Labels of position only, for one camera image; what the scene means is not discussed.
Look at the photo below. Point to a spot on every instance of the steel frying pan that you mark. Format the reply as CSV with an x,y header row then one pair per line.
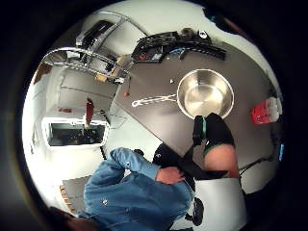
x,y
205,93

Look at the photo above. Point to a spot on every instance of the red and white packet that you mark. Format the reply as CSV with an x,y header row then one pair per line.
x,y
265,111

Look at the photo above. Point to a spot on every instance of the small white table stud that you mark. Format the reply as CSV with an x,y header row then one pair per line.
x,y
171,81

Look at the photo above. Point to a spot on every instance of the person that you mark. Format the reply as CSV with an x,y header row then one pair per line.
x,y
138,195

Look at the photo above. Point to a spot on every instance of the small red knob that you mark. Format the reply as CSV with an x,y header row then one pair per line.
x,y
126,94

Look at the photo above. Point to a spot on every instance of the red fire extinguisher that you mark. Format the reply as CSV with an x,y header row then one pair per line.
x,y
89,110

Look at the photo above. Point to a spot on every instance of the small wooden box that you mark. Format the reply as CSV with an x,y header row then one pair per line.
x,y
101,77

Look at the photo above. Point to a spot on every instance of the metal tube frame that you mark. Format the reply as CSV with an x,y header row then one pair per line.
x,y
86,59

